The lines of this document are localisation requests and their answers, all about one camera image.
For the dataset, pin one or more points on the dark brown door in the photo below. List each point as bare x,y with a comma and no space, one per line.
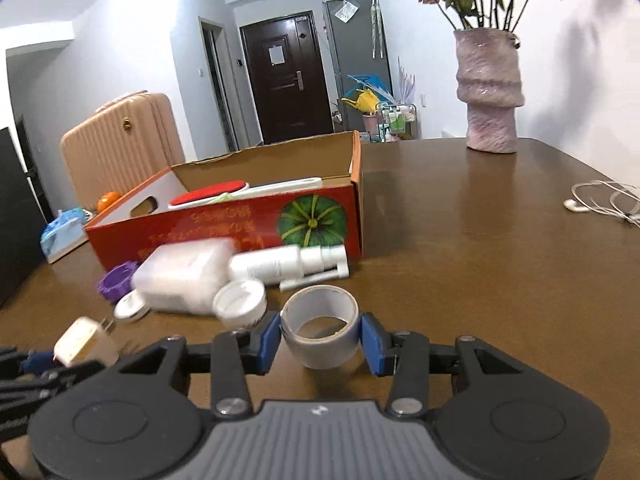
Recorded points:
287,78

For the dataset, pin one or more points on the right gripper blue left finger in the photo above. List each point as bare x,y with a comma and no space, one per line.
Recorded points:
233,356

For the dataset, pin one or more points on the white spray bottle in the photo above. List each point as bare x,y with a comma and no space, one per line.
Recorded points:
291,266

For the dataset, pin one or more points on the red white lint brush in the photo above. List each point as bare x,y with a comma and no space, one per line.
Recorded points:
240,190

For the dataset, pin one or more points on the translucent white plastic box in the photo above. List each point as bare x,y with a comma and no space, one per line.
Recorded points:
185,277

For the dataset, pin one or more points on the black paper bag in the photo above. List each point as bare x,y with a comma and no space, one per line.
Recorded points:
21,223

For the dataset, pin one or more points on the purple ridged lid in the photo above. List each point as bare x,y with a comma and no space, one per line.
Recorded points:
117,283

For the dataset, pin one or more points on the white ridged bottle cap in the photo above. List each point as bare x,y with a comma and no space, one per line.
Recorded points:
240,304

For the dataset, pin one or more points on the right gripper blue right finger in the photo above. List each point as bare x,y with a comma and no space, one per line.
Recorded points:
403,356

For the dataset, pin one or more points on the red cardboard box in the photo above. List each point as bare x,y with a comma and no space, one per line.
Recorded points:
303,192

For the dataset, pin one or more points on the beige power adapter cube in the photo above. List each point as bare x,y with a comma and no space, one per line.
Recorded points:
86,340

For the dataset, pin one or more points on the yellow watering can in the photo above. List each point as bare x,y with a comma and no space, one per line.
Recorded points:
364,100

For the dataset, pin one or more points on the pink textured vase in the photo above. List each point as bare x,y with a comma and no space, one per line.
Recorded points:
489,83

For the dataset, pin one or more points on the pink ribbed suitcase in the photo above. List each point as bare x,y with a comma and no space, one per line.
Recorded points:
125,142

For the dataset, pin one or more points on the orange fruit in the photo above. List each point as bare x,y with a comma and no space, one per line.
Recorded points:
106,201

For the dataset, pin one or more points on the grey refrigerator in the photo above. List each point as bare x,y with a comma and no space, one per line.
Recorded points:
357,45

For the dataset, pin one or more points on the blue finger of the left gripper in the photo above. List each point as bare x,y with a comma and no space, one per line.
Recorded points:
50,382
37,363

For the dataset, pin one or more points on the blue tissue pack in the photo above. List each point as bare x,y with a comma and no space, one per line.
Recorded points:
65,233

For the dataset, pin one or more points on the white round lid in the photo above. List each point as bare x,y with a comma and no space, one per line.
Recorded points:
131,308

